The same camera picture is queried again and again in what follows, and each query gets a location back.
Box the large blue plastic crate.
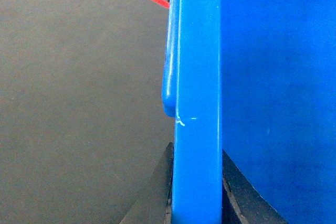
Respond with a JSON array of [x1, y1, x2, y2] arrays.
[[162, 0, 335, 223]]

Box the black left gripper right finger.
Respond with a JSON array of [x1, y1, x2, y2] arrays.
[[222, 152, 287, 224]]

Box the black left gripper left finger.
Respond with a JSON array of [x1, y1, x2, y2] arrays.
[[120, 142, 174, 224]]

